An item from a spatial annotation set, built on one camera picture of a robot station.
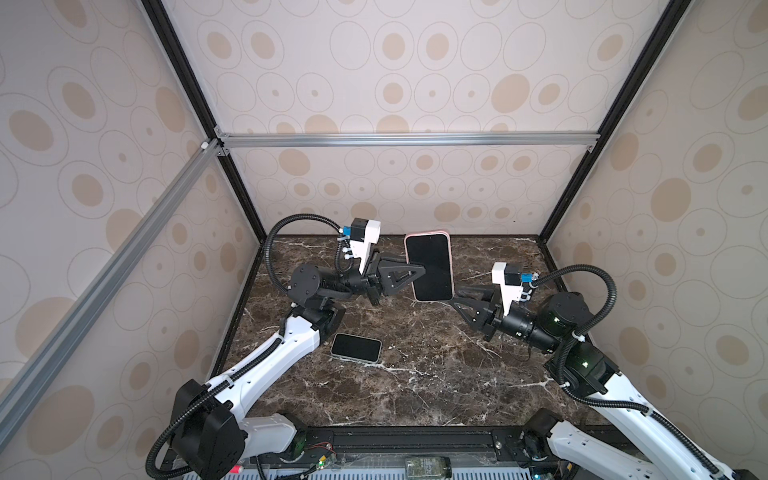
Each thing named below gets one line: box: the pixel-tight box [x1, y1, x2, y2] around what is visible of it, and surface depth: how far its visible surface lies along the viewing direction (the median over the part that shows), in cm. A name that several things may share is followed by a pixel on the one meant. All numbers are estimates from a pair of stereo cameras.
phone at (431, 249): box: [404, 230, 455, 303], surface depth 49 cm
